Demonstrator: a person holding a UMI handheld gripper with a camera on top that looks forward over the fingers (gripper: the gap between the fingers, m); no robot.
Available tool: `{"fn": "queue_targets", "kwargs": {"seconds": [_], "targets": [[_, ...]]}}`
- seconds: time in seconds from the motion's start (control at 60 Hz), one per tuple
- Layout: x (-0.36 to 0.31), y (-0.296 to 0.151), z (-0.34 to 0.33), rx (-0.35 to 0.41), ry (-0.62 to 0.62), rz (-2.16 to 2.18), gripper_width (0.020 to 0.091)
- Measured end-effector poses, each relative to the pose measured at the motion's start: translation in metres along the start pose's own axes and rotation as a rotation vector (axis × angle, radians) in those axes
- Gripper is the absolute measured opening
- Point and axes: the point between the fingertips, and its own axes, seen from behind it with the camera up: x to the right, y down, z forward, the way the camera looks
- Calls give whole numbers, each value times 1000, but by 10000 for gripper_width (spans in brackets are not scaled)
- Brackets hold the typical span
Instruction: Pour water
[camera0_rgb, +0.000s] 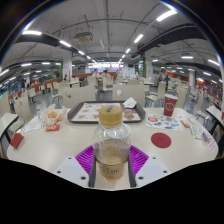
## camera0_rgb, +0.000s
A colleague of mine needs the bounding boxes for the brown food piece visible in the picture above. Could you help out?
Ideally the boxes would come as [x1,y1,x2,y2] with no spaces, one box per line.
[123,111,135,121]

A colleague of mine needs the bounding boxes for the ceiling lights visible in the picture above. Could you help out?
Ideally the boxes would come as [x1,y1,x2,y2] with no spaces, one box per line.
[0,8,224,88]

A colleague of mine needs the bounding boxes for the red paper cup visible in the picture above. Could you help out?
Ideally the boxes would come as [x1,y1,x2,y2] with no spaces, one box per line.
[162,93,179,118]

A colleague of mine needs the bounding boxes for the ceiling air conditioner unit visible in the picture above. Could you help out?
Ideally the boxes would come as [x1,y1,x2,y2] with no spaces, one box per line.
[73,31,94,43]

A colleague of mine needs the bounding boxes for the printed paper tray liner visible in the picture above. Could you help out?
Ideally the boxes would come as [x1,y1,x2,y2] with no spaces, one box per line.
[70,102,142,122]

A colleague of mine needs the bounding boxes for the white paper receipt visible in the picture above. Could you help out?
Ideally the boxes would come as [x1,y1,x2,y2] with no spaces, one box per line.
[22,122,44,135]

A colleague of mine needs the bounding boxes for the dark food tray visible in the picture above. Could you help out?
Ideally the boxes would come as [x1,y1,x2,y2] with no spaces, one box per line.
[66,100,147,125]

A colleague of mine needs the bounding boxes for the colourful sticker sheet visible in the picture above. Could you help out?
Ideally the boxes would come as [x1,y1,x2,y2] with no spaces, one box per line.
[145,113,184,132]

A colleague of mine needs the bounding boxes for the crumpled food wrapper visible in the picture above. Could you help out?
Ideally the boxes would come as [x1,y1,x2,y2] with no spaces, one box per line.
[39,103,69,128]

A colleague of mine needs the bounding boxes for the beige chairs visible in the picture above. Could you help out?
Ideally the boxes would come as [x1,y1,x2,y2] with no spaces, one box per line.
[0,76,224,134]

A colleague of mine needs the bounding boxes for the white paper napkin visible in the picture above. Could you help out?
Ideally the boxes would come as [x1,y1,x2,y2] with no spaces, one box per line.
[122,96,138,109]

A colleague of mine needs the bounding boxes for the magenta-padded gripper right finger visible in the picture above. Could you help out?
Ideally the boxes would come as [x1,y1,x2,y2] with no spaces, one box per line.
[128,144,173,188]

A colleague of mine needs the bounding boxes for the clear bottle with yellow cap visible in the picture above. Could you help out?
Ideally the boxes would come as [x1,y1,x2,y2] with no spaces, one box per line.
[92,104,133,182]

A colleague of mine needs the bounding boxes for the flat round red coaster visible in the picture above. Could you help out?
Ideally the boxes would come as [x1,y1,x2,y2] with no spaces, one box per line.
[150,132,173,149]

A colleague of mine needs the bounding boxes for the small red card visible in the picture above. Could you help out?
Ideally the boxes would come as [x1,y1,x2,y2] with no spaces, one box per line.
[9,132,25,150]

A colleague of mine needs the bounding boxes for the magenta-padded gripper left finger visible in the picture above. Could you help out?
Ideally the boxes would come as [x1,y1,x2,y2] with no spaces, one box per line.
[53,144,98,189]

